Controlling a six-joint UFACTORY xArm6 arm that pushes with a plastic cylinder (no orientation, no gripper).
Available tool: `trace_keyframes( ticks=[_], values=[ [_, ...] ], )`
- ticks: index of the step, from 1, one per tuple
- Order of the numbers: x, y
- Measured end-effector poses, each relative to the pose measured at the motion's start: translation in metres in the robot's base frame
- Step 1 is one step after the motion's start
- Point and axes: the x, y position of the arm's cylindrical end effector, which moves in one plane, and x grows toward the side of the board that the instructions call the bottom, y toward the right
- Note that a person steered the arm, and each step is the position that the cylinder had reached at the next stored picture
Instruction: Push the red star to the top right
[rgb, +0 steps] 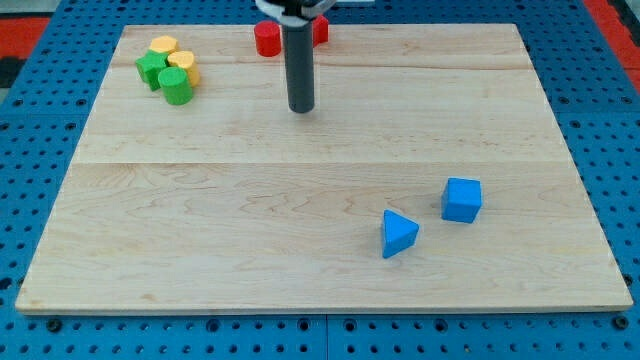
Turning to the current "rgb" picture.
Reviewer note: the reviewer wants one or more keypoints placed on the green cylinder block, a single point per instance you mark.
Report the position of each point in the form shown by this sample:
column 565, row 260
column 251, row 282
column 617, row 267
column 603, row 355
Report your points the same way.
column 175, row 85

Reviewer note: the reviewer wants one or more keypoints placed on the blue triangle block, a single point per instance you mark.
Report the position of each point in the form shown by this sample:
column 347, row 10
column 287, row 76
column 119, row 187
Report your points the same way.
column 398, row 233

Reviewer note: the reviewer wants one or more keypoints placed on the green star block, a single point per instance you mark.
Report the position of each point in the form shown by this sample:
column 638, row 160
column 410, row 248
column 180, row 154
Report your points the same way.
column 149, row 66

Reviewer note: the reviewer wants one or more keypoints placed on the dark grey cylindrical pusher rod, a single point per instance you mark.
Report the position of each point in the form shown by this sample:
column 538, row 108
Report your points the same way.
column 299, row 67

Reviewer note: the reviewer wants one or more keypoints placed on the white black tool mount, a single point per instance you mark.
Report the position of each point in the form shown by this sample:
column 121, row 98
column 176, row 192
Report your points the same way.
column 294, row 13

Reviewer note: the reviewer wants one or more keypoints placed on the blue cube block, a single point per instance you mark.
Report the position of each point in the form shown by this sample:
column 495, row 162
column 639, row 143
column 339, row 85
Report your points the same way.
column 461, row 200

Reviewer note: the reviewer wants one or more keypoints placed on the yellow heart block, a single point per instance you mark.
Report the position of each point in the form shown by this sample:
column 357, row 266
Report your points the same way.
column 186, row 60

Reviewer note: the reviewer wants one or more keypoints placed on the red cylinder block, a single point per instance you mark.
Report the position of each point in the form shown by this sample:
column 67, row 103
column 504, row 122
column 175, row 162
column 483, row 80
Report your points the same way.
column 267, row 36

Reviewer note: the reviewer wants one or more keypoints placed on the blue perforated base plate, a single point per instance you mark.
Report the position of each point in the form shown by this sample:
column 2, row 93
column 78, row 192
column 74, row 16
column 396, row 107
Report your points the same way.
column 588, row 86

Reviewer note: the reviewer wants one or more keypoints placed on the red star block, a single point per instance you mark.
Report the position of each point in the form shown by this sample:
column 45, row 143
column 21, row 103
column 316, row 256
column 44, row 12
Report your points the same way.
column 320, row 27

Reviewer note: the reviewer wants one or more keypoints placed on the yellow hexagon block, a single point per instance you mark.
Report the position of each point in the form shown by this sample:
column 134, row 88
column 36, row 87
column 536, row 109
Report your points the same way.
column 164, row 44

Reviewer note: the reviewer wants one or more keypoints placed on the light wooden board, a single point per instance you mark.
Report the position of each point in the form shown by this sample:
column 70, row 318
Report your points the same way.
column 233, row 204

